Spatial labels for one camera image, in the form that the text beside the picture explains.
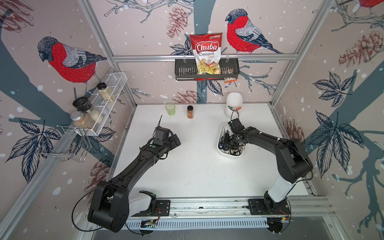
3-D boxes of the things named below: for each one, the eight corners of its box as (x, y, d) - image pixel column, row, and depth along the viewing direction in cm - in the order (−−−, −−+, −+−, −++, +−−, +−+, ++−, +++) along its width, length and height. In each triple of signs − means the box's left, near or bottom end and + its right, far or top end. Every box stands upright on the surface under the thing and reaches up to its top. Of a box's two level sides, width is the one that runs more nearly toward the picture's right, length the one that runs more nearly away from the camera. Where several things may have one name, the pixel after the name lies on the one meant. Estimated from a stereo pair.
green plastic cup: (166, 115, 116) (164, 109, 110) (167, 109, 120) (165, 103, 115) (175, 115, 116) (174, 109, 110) (176, 109, 120) (175, 103, 115)
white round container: (225, 121, 112) (229, 105, 99) (223, 108, 122) (226, 92, 108) (239, 121, 112) (245, 105, 99) (236, 108, 122) (241, 92, 108)
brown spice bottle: (187, 119, 114) (187, 110, 106) (187, 113, 117) (187, 105, 110) (193, 119, 114) (192, 110, 106) (193, 113, 117) (193, 105, 110)
